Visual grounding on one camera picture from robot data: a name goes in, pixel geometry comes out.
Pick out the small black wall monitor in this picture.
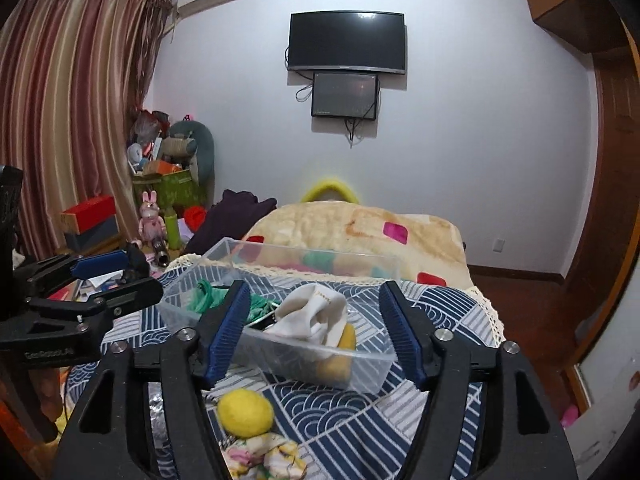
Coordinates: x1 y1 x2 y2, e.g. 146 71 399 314
311 72 378 121

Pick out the blue patterned bedsheet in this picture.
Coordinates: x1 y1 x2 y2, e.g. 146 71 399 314
60 255 501 480

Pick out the red knitted item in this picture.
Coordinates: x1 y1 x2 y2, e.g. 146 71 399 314
183 205 208 231

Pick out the yellow plush toy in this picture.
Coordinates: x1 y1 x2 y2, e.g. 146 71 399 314
312 322 358 381

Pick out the green cloth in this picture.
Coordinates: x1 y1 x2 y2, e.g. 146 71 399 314
192 280 281 326

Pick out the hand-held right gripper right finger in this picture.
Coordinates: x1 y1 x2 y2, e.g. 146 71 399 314
378 282 578 480

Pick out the white board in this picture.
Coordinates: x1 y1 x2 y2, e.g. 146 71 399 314
570 280 640 466

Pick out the floral cloth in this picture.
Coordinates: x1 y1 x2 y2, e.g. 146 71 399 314
222 432 308 480

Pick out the white sock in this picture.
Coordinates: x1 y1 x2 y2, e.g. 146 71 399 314
263 282 351 347

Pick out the pink rabbit figure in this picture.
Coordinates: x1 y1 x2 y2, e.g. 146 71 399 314
137 191 166 248

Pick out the beige blanket with pink squares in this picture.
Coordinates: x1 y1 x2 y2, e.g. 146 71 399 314
245 200 473 291

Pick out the striped brown curtain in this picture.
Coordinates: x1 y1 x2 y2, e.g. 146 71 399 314
0 0 171 261

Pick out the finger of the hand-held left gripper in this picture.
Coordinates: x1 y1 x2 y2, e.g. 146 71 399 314
15 243 151 296
27 276 165 322

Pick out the yellow ring cushion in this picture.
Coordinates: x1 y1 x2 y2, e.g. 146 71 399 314
300 176 360 204

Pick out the wooden wardrobe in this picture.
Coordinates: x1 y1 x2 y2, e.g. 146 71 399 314
562 35 640 361

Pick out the red and grey box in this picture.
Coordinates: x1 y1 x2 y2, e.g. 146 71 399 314
61 195 122 253

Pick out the grey plush toy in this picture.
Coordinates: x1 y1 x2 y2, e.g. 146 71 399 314
160 119 216 186

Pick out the green bottle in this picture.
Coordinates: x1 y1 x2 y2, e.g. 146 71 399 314
166 207 182 251

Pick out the wooden overhead cabinet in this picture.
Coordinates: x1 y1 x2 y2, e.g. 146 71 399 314
520 0 631 53

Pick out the red plastic bag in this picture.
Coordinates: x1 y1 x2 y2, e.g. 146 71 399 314
131 109 171 147

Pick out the yellow felt ball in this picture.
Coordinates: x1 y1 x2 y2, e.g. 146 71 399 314
216 388 275 438

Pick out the dark purple cloth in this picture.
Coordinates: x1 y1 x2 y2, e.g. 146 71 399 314
182 189 278 256

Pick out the large black wall television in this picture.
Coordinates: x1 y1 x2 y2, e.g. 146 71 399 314
287 11 407 75

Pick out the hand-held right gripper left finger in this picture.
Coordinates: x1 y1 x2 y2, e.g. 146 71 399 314
55 281 251 480

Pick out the clear plastic storage box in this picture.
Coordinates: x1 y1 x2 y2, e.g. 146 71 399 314
159 237 401 395

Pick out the green cardboard box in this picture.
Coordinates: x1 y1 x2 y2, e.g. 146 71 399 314
132 167 206 211

